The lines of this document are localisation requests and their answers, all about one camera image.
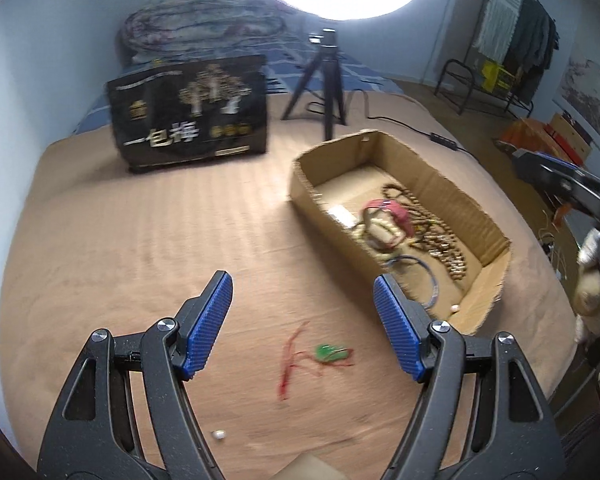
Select metal bangle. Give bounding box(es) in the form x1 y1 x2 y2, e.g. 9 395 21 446
384 255 440 311

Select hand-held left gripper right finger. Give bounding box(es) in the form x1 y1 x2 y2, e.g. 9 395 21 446
372 274 566 480

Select folded floral quilt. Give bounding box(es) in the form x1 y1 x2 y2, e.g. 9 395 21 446
119 0 306 66

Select dark hanging clothes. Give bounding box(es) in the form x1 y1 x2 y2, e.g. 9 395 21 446
510 0 561 76

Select black tripod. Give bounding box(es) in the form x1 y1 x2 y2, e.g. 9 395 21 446
281 29 349 142

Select red strap watch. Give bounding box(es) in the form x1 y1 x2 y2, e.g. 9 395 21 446
362 199 416 251

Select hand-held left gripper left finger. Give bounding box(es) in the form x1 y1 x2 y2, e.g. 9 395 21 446
36 270 234 480

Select wall poster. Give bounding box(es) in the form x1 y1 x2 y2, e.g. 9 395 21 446
555 42 600 151

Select beige plush toy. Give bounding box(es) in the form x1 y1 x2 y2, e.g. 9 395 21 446
575 227 600 343

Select red cord green pendant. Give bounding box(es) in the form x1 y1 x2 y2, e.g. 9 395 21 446
277 321 356 401

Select black power cable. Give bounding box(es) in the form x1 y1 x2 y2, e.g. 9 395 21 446
307 90 481 161

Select orange box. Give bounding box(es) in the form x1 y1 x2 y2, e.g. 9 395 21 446
500 117 556 153

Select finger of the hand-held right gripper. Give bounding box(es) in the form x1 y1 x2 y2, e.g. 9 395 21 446
527 151 596 175
512 152 581 202

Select grey cushion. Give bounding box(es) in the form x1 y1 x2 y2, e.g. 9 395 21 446
275 452 341 480

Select yellow box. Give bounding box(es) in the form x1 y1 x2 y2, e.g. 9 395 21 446
480 60 513 92

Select cardboard box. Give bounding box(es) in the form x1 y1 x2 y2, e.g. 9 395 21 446
289 130 512 336

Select wooden bead necklace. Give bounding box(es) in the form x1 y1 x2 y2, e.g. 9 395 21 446
380 182 468 291

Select cream bead bracelet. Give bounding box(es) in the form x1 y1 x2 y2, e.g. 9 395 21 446
352 217 406 261

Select white knit garment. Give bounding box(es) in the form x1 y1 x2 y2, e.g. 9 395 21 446
475 0 521 56

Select black snack bag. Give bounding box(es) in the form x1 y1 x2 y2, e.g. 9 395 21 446
105 54 270 173

